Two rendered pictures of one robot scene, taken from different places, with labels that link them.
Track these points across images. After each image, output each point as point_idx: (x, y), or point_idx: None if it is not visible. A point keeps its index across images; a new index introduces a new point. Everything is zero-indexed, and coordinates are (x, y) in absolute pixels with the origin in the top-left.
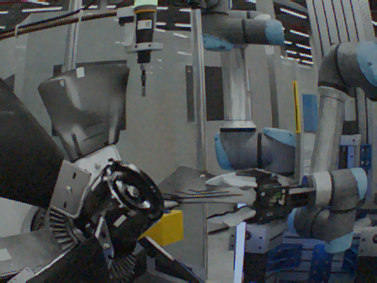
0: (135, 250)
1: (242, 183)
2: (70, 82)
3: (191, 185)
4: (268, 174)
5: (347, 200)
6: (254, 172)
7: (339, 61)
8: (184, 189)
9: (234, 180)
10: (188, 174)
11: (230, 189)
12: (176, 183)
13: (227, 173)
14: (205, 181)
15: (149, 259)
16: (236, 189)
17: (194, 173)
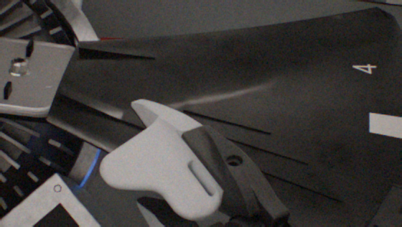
0: (17, 167)
1: (157, 177)
2: None
3: (246, 81)
4: (263, 212)
5: None
6: (225, 169)
7: None
8: (189, 82)
9: (160, 150)
10: (338, 44)
11: (339, 157)
12: (245, 52)
13: (184, 116)
14: (320, 90)
15: (24, 210)
16: (366, 173)
17: (361, 50)
